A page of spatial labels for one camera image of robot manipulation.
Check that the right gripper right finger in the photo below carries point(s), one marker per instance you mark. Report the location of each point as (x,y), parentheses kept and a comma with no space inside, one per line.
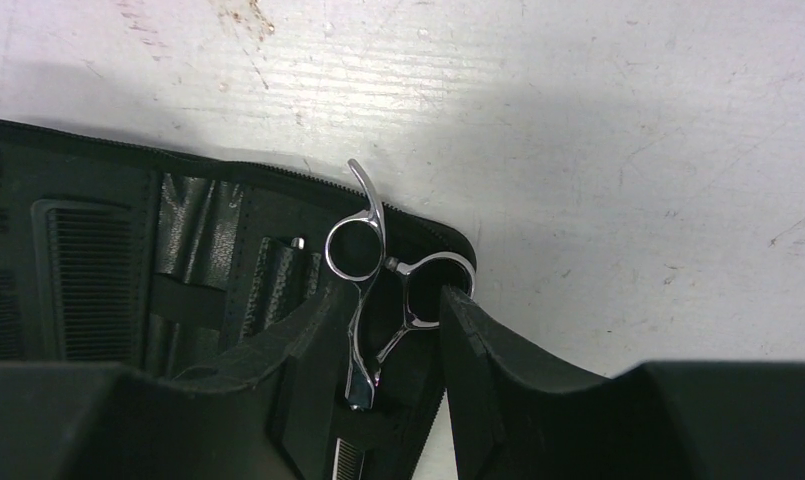
(498,384)

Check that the black comb in case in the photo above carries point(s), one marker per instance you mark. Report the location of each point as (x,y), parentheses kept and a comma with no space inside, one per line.
(88,263)

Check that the silver thinning scissors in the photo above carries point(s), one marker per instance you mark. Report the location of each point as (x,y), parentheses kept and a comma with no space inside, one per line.
(355,250)

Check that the black zippered tool case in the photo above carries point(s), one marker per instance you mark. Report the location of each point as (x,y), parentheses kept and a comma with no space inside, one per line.
(216,269)

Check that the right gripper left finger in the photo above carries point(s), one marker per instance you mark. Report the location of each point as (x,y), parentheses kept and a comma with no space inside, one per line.
(263,409)

